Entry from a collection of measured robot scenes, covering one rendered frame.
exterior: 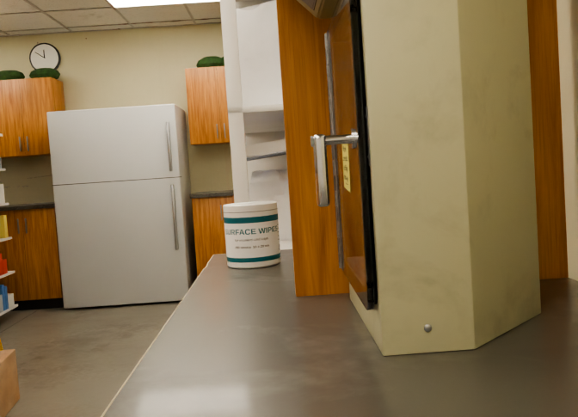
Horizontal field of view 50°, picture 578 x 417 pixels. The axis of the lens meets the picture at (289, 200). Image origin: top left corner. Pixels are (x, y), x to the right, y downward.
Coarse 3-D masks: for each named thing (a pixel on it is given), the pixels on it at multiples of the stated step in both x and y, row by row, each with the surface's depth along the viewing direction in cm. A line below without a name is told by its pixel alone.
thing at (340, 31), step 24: (336, 24) 87; (336, 48) 89; (336, 72) 91; (336, 96) 93; (360, 96) 72; (336, 120) 96; (360, 120) 72; (336, 144) 99; (360, 144) 73; (336, 168) 101; (360, 168) 73; (360, 192) 73; (360, 216) 75; (360, 240) 76; (360, 264) 78; (360, 288) 80
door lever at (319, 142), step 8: (352, 128) 77; (312, 136) 77; (320, 136) 76; (328, 136) 77; (336, 136) 76; (344, 136) 76; (352, 136) 76; (312, 144) 77; (320, 144) 76; (328, 144) 77; (352, 144) 76; (320, 152) 76; (320, 160) 76; (320, 168) 76; (320, 176) 76; (328, 176) 77; (320, 184) 76; (328, 184) 77; (320, 192) 76; (328, 192) 77; (320, 200) 77; (328, 200) 77
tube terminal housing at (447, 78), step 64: (384, 0) 71; (448, 0) 71; (512, 0) 82; (384, 64) 71; (448, 64) 72; (512, 64) 82; (384, 128) 72; (448, 128) 72; (512, 128) 81; (384, 192) 72; (448, 192) 72; (512, 192) 81; (384, 256) 73; (448, 256) 73; (512, 256) 81; (384, 320) 73; (448, 320) 73; (512, 320) 81
